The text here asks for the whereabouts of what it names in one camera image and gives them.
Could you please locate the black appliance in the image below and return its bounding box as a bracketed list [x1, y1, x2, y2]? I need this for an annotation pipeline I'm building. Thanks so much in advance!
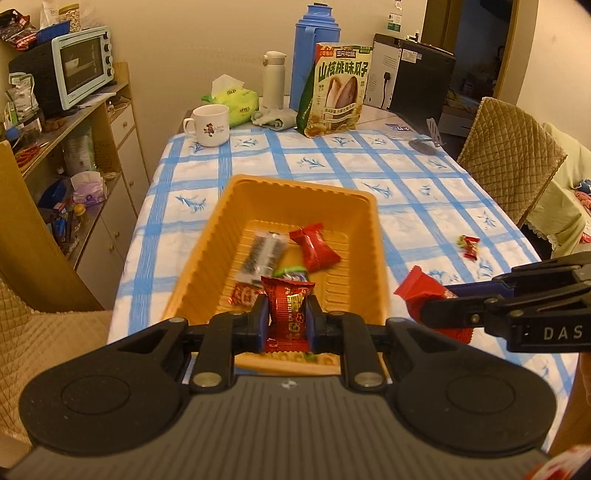
[388, 39, 457, 134]

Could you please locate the red printed snack packet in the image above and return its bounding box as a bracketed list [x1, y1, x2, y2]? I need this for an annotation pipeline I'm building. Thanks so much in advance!
[260, 275, 317, 354]

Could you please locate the long sausage snack packet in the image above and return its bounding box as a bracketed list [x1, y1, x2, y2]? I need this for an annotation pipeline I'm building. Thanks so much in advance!
[272, 265, 309, 283]

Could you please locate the small red green candy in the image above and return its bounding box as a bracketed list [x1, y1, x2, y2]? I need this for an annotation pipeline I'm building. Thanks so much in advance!
[457, 234, 482, 261]

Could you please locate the green tissue pack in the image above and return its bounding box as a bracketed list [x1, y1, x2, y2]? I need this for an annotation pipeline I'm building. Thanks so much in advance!
[201, 74, 259, 129]

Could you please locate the white green snack bag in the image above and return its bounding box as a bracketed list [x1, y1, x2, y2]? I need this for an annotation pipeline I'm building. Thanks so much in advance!
[4, 74, 40, 125]

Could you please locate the orange plastic tray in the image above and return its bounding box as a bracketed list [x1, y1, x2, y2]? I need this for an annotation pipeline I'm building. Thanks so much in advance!
[159, 174, 391, 377]

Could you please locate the mint green toaster oven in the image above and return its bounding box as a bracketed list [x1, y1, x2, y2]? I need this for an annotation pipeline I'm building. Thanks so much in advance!
[8, 25, 116, 118]

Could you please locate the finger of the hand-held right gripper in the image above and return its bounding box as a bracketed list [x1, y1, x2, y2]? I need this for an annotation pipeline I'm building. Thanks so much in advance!
[444, 251, 591, 300]
[419, 295, 527, 334]

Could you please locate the grey clear snack packet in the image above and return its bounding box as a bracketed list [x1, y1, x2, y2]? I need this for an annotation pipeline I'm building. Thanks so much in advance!
[235, 232, 288, 283]

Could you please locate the white mug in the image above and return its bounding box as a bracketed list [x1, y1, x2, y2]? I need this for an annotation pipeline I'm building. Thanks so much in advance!
[183, 104, 230, 147]

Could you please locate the dark red snack bag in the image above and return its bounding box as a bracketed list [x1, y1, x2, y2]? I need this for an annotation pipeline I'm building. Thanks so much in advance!
[0, 9, 38, 51]

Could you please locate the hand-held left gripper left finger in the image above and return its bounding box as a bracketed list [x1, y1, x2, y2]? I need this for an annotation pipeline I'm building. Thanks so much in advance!
[108, 293, 269, 394]

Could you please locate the white plastic bag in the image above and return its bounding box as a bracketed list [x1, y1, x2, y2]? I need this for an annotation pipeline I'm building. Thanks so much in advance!
[62, 124, 97, 178]

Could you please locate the chair with quilted cover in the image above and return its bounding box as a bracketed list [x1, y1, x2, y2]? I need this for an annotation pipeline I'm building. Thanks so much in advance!
[456, 96, 568, 229]
[0, 277, 116, 446]

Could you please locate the blue checked tablecloth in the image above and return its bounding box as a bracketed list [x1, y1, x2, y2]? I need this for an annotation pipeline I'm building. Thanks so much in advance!
[107, 126, 580, 455]

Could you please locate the red white cloth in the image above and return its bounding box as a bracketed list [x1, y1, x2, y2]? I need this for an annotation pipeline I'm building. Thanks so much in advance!
[526, 445, 591, 480]

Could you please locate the plain red snack packet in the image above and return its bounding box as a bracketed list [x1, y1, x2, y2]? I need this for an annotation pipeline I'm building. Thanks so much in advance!
[394, 266, 474, 346]
[289, 223, 342, 273]

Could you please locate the phone stand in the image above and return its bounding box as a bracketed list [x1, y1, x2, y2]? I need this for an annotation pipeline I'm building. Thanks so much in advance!
[409, 117, 448, 155]

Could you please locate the red brown candy wrapper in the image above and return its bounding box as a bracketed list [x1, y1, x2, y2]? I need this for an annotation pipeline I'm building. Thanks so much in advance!
[228, 282, 265, 309]

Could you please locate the clear bag of nuts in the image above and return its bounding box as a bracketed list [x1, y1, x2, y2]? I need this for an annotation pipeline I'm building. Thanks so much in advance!
[41, 0, 81, 33]

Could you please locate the green seed snack bag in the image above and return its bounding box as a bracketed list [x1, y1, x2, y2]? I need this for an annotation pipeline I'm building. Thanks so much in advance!
[296, 42, 374, 138]

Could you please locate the white paper sheet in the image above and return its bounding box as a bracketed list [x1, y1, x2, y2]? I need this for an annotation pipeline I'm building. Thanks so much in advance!
[76, 90, 118, 109]

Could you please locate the light green cloth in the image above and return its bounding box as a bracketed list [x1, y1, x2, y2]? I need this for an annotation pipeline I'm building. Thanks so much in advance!
[526, 122, 591, 259]

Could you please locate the blue thermos jug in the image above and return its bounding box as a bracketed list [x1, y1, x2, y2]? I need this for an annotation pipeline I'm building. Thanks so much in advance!
[290, 2, 342, 112]

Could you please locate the white thermos bottle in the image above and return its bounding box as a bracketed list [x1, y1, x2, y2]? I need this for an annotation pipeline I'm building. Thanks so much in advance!
[262, 51, 288, 114]

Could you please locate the purple tissue pack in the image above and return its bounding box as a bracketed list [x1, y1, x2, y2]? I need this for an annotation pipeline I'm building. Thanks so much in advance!
[69, 171, 108, 206]

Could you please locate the wooden cabinet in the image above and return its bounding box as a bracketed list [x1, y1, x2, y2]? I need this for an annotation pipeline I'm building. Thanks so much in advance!
[0, 62, 151, 282]

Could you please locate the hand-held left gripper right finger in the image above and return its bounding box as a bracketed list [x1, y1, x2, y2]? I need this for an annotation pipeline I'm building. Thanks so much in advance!
[305, 293, 466, 394]

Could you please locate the grey cloth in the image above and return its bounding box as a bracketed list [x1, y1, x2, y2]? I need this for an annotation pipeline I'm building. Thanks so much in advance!
[252, 108, 298, 132]

